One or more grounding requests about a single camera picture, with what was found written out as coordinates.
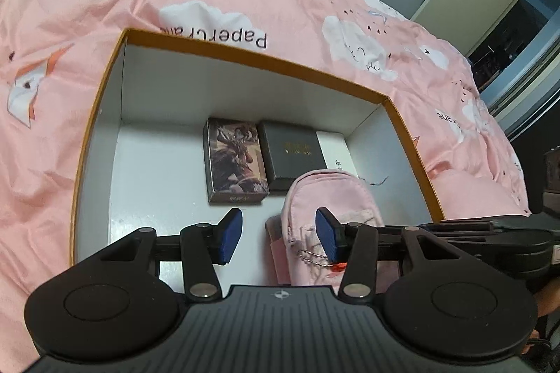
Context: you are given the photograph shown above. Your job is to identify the pink zip pouch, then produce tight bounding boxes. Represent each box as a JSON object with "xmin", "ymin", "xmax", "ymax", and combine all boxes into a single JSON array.
[{"xmin": 266, "ymin": 170, "xmax": 384, "ymax": 290}]

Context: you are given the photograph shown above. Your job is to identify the illustrated dark card box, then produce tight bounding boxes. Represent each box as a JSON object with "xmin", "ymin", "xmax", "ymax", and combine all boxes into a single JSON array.
[{"xmin": 203, "ymin": 118, "xmax": 270, "ymax": 204}]

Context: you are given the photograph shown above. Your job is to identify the white box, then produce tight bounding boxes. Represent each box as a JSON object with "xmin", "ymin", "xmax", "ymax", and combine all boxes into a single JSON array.
[{"xmin": 316, "ymin": 131, "xmax": 358, "ymax": 177}]

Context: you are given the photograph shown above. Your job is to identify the black square gift box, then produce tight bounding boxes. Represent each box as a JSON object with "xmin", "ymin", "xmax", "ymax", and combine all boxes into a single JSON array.
[{"xmin": 257, "ymin": 120, "xmax": 327, "ymax": 193}]

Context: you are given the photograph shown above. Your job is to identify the person's hand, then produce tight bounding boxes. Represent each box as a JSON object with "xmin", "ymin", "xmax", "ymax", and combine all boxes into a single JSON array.
[{"xmin": 517, "ymin": 280, "xmax": 560, "ymax": 356}]

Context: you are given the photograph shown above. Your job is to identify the orange cardboard box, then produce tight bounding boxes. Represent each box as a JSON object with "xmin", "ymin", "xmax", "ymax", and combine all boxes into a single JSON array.
[{"xmin": 70, "ymin": 29, "xmax": 443, "ymax": 287}]

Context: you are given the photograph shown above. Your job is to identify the pink cloud-print duvet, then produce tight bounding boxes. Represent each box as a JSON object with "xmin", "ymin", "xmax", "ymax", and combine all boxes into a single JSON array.
[{"xmin": 1, "ymin": 0, "xmax": 529, "ymax": 372}]

